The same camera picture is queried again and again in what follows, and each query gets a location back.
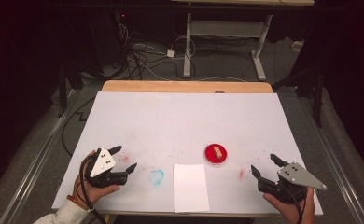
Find black stand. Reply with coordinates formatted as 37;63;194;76
272;65;325;129
56;61;85;119

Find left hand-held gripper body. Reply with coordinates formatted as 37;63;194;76
84;147;130;189

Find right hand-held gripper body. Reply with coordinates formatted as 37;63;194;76
257;161;328;205

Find round red ink pad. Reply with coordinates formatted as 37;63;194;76
203;143;229;166

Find white metal desk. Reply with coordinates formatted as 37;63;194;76
170;0;315;82

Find orange bracelet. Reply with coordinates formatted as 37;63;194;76
65;194;91;212

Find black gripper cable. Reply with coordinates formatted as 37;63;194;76
282;184;306;224
78;154;108;224

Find person's left hand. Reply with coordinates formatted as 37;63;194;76
72;150;121;208

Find long black floor cable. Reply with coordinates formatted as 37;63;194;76
61;97;96;157

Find person's right hand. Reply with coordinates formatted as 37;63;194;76
262;186;315;224

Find bundle of black floor cables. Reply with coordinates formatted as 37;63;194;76
117;21;200;82

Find white paper sheet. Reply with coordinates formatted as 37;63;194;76
173;163;211;214

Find large white board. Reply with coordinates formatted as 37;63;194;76
51;91;324;217

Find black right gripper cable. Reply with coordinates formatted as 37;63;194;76
282;184;306;224

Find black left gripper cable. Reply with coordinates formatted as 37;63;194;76
78;154;108;224

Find white box on floor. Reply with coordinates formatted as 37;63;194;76
290;39;305;52

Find metal floor rail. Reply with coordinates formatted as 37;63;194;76
297;95;364;224
0;89;76;224

